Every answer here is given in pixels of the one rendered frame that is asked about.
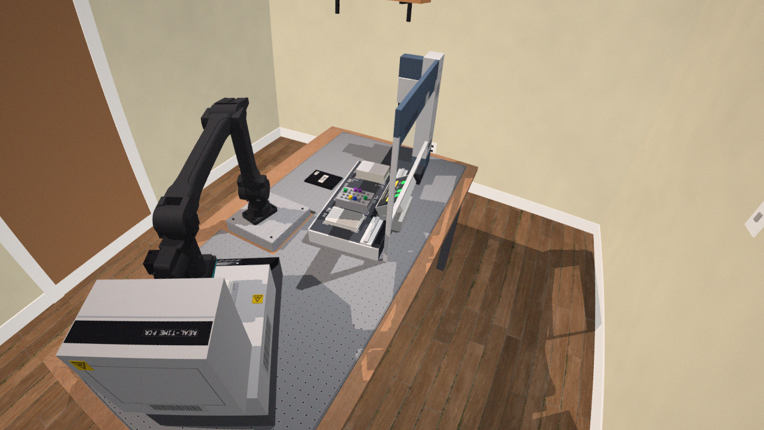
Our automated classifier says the black flat rectangular pad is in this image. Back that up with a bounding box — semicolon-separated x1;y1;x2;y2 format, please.
304;170;343;190

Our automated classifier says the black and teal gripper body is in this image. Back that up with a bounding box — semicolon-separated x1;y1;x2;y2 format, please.
187;251;217;278

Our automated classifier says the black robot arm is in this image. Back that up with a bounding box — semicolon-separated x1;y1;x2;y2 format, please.
143;97;278;279

